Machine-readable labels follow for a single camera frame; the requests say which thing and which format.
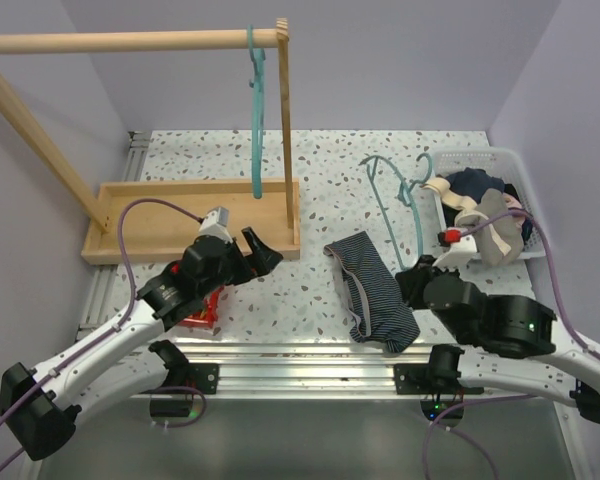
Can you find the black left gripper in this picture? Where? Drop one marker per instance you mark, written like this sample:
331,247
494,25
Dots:
262,256

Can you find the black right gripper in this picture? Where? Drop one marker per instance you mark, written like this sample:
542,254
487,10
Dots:
409,279

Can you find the navy striped underwear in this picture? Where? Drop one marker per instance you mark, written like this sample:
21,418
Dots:
371,295

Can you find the beige grey underwear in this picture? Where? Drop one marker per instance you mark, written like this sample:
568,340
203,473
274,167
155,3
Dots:
499,243

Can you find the teal hanger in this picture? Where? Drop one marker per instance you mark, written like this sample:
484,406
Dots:
256,115
405,195

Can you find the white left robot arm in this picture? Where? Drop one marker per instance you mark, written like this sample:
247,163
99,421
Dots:
42,406

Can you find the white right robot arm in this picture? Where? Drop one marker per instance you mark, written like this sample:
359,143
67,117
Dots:
507,342

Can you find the red clothespin bin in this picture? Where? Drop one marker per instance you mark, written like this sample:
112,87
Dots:
207,316

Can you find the pile of clothes in basket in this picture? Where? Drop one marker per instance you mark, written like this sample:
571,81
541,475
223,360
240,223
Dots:
463,190

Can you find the wooden clothes rack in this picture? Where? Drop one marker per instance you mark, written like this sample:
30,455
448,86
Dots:
137,219

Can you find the white laundry basket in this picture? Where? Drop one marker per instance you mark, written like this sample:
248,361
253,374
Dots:
497,162

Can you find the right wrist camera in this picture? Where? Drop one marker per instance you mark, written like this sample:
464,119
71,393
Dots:
460,249

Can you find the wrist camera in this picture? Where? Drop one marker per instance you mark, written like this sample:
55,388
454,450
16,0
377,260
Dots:
215,224
460,249

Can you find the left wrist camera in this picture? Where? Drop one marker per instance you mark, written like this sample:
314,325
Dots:
215,224

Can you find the aluminium table rail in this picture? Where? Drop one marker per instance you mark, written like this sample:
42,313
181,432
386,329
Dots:
287,337

